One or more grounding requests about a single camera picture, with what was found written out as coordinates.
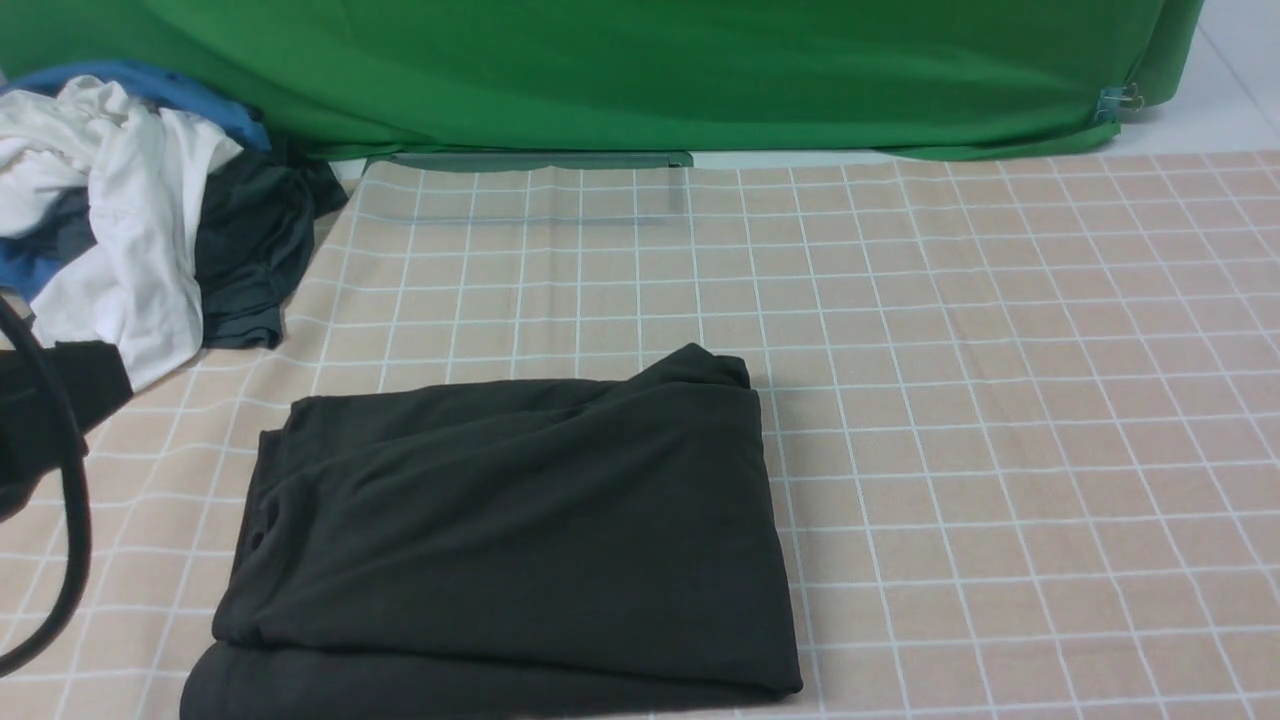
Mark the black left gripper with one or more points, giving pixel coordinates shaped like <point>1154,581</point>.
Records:
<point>38,435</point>

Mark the dark gray long-sleeved shirt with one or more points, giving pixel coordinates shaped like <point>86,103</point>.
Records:
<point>507,550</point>

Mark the blue crumpled garment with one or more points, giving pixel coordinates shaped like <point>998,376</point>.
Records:
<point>170,95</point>

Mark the white crumpled garment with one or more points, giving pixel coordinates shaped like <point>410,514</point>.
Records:
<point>144,171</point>

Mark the dark teal crumpled garment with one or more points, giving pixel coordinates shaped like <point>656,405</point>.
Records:
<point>255,239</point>

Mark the peach grid tablecloth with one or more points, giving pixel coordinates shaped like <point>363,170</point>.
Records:
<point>1022,417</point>

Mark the green backdrop cloth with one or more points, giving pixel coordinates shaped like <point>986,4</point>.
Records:
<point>931,80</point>

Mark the metal binder clip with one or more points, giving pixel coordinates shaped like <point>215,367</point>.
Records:
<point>1115,101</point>

